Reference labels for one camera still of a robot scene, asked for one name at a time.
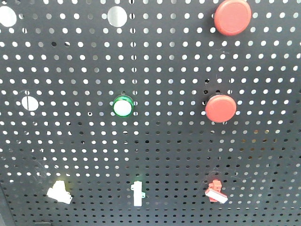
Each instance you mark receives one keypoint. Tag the green-white selector switch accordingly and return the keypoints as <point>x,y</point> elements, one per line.
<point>138,194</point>

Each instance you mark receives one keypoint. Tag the lower red mushroom button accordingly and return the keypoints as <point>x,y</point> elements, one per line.
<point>220,108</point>

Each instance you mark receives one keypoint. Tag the red mushroom button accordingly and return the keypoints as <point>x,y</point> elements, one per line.
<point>232,17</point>
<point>220,108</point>

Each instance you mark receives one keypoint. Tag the upper red mushroom button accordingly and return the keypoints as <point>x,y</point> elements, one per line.
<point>232,17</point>

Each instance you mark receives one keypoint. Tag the black perforated pegboard panel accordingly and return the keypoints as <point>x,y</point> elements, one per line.
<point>64,62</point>

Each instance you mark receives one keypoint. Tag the red selector switch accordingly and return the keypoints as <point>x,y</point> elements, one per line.
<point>214,192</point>

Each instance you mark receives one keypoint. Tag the green illuminated push button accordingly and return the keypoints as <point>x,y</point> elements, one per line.
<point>123,105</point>

